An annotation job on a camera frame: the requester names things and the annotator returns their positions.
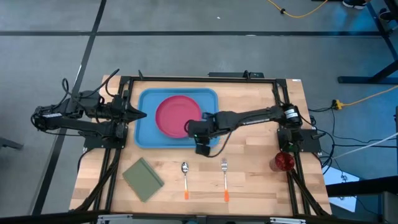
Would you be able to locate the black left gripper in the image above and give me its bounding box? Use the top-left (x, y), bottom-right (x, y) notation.
top-left (105, 89), bottom-right (147, 140)

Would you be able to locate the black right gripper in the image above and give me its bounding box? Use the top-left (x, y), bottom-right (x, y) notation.
top-left (186, 111), bottom-right (218, 157)

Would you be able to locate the pink plastic plate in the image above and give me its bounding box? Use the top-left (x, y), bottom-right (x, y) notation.
top-left (155, 95), bottom-right (203, 139)

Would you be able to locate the fork with orange handle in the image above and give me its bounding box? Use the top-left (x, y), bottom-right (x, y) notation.
top-left (221, 157), bottom-right (230, 202)

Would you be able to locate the spoon with orange handle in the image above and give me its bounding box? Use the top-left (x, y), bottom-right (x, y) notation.
top-left (181, 161), bottom-right (190, 200)

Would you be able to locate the red faceted plastic cup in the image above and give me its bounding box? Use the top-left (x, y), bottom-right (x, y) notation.
top-left (269, 151), bottom-right (295, 172)

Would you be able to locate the blue plastic tray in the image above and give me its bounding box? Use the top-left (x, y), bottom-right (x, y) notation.
top-left (134, 88), bottom-right (221, 149)

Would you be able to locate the green notebook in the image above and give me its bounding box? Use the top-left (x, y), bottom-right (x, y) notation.
top-left (122, 157), bottom-right (165, 203)

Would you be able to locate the grey furniture foot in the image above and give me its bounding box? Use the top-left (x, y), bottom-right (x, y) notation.
top-left (0, 136), bottom-right (24, 151)

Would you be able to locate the white sheet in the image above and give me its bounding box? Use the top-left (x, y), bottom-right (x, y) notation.
top-left (323, 166), bottom-right (361, 213)

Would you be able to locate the black metal beam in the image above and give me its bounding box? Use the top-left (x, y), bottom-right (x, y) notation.
top-left (325, 175), bottom-right (398, 197)

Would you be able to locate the person's shoe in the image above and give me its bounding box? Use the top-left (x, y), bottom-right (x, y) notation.
top-left (379, 7), bottom-right (394, 22)
top-left (341, 0), bottom-right (368, 10)

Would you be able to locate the grey box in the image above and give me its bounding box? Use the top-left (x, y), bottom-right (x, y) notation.
top-left (381, 191), bottom-right (398, 224)

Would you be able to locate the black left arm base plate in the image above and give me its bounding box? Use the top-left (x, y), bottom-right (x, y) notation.
top-left (83, 121), bottom-right (128, 149)

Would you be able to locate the black aluminium table frame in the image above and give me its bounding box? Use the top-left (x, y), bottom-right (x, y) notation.
top-left (71, 74), bottom-right (332, 217)

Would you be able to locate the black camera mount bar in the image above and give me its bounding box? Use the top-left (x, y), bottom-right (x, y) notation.
top-left (208, 70), bottom-right (265, 79)

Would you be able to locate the black overhead mount beam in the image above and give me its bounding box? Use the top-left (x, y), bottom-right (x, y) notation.
top-left (0, 210), bottom-right (398, 224)

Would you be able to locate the silver metal bracket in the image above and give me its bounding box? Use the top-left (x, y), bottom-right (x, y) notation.
top-left (97, 213), bottom-right (134, 224)
top-left (269, 217), bottom-right (307, 224)

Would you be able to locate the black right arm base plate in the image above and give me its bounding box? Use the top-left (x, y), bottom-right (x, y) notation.
top-left (277, 128), bottom-right (323, 153)

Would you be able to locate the yellow cable with plug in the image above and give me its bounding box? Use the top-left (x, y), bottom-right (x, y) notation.
top-left (331, 85), bottom-right (398, 111)

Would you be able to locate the yellow extension cable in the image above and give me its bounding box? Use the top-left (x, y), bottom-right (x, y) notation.
top-left (266, 0), bottom-right (329, 19)

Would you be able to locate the white cable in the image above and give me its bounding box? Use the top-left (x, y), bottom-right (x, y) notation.
top-left (331, 132), bottom-right (398, 160)

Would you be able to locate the dark metal desk frame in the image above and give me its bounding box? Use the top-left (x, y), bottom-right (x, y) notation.
top-left (337, 0), bottom-right (398, 85)

